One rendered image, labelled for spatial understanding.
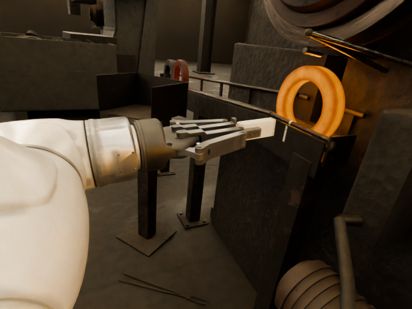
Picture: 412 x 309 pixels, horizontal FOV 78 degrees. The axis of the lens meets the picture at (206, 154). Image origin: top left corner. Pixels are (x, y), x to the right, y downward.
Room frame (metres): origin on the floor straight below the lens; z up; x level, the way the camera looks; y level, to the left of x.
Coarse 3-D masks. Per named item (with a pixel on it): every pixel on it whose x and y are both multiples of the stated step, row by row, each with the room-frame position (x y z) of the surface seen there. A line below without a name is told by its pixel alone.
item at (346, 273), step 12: (348, 216) 0.39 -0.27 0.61; (360, 216) 0.39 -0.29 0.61; (336, 228) 0.37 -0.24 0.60; (336, 240) 0.35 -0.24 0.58; (348, 240) 0.34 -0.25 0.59; (348, 252) 0.32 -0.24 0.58; (348, 264) 0.30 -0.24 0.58; (348, 276) 0.29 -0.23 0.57; (348, 288) 0.27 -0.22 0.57; (348, 300) 0.25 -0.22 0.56
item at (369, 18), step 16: (384, 0) 0.48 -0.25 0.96; (400, 0) 0.46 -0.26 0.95; (272, 16) 0.73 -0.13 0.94; (352, 16) 0.52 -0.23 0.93; (368, 16) 0.49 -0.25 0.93; (384, 16) 0.47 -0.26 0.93; (400, 16) 0.50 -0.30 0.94; (288, 32) 0.66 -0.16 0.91; (304, 32) 0.62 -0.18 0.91; (336, 32) 0.54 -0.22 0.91; (352, 32) 0.51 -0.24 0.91; (368, 32) 0.53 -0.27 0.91
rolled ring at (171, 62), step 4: (168, 60) 1.58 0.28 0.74; (172, 60) 1.58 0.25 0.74; (168, 64) 1.58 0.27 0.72; (172, 64) 1.53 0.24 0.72; (164, 68) 1.64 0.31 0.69; (168, 68) 1.63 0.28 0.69; (172, 68) 1.52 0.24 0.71; (164, 72) 1.64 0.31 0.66; (168, 72) 1.64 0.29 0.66; (172, 72) 1.51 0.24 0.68; (164, 76) 1.64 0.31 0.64; (168, 76) 1.64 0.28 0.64
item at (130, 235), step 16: (96, 80) 0.94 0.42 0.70; (112, 80) 1.00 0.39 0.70; (128, 80) 1.07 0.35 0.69; (144, 80) 1.09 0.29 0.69; (160, 80) 1.05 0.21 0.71; (176, 80) 1.01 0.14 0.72; (112, 96) 0.99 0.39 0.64; (128, 96) 1.07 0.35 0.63; (144, 96) 1.09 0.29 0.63; (160, 96) 0.85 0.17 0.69; (176, 96) 0.93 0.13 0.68; (112, 112) 0.93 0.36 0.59; (128, 112) 0.93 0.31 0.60; (144, 112) 0.94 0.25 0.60; (160, 112) 0.85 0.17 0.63; (176, 112) 0.93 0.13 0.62; (144, 176) 0.92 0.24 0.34; (144, 192) 0.92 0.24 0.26; (144, 208) 0.92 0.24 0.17; (144, 224) 0.92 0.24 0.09; (160, 224) 1.02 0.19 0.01; (128, 240) 0.89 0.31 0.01; (144, 240) 0.90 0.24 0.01; (160, 240) 0.91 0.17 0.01
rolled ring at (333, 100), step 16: (288, 80) 0.67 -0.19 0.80; (304, 80) 0.63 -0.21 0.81; (320, 80) 0.58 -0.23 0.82; (336, 80) 0.57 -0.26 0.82; (288, 96) 0.67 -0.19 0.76; (336, 96) 0.54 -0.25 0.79; (288, 112) 0.66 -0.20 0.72; (336, 112) 0.53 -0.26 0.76; (320, 128) 0.55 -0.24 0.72; (336, 128) 0.55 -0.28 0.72
